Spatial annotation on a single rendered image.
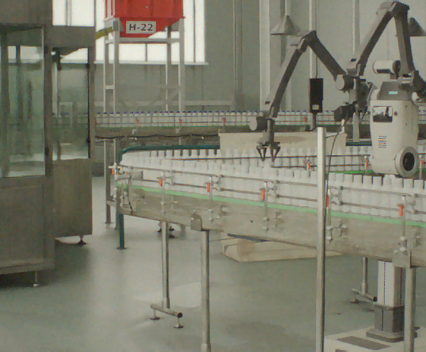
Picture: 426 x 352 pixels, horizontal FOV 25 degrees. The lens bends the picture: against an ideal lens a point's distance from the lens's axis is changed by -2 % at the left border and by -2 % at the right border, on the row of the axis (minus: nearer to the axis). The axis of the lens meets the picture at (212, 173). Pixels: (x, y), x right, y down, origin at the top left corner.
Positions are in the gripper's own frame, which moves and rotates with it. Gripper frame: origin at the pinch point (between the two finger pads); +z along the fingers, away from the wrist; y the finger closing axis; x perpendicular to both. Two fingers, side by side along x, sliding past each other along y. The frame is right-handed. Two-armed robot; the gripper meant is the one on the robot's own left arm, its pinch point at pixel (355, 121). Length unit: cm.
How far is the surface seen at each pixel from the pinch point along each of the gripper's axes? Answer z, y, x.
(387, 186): 27.4, -16.1, -36.8
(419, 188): 27, -15, -55
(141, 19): -115, 290, 662
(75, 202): 89, 155, 576
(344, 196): 33.3, -17.8, -12.1
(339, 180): 26.2, -16.0, -6.7
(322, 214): 35, -64, -49
